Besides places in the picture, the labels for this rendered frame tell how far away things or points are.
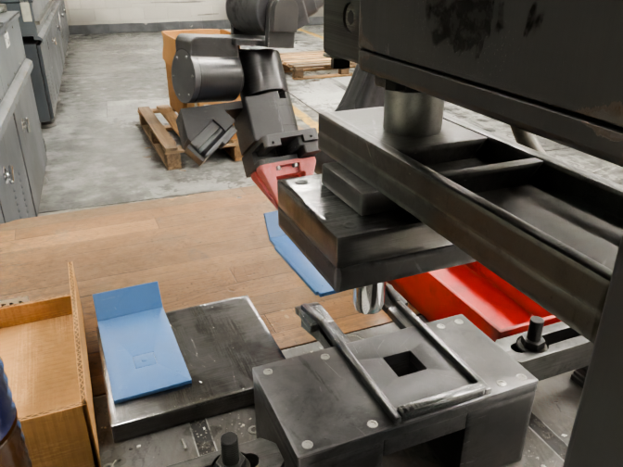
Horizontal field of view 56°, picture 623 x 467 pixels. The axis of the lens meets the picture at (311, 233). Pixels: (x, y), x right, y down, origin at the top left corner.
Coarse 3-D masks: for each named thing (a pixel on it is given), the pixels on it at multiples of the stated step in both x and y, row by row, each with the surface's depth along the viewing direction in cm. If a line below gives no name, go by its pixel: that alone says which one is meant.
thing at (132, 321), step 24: (120, 288) 64; (144, 288) 65; (96, 312) 63; (120, 312) 64; (144, 312) 65; (120, 336) 61; (144, 336) 61; (168, 336) 61; (120, 360) 57; (168, 360) 57; (120, 384) 54; (144, 384) 54; (168, 384) 54
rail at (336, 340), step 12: (324, 324) 51; (324, 336) 51; (336, 336) 50; (324, 348) 52; (348, 348) 48; (348, 360) 47; (360, 372) 45; (372, 384) 44; (384, 396) 43; (384, 408) 42; (396, 420) 41
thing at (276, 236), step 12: (264, 216) 67; (276, 216) 67; (276, 228) 67; (276, 240) 66; (288, 240) 66; (288, 252) 63; (300, 252) 63; (300, 264) 61; (312, 276) 59; (324, 288) 56
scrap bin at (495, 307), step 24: (480, 264) 75; (408, 288) 70; (432, 288) 65; (456, 288) 73; (480, 288) 73; (504, 288) 72; (432, 312) 66; (456, 312) 62; (480, 312) 58; (504, 312) 68; (528, 312) 68; (504, 336) 56
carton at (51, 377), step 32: (0, 320) 65; (32, 320) 66; (64, 320) 67; (0, 352) 61; (32, 352) 61; (64, 352) 61; (32, 384) 57; (64, 384) 57; (32, 416) 44; (64, 416) 45; (32, 448) 45; (64, 448) 46; (96, 448) 47
